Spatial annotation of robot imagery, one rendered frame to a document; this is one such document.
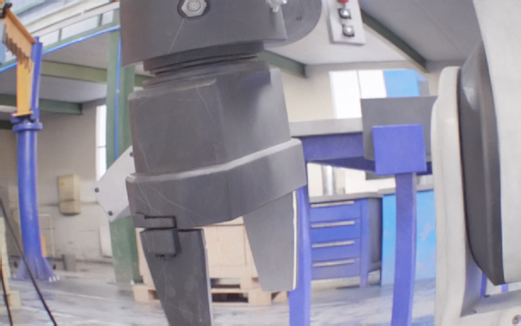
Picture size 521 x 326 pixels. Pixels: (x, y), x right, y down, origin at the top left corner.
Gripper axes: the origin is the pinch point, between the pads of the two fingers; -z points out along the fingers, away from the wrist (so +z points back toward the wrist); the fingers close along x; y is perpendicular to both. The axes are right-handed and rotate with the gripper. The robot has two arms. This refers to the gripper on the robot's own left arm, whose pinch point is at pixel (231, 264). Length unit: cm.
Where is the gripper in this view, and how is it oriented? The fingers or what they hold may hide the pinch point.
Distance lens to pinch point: 45.9
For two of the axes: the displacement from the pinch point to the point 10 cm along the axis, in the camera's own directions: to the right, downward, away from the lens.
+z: -1.4, -9.8, -1.1
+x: 4.2, -1.6, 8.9
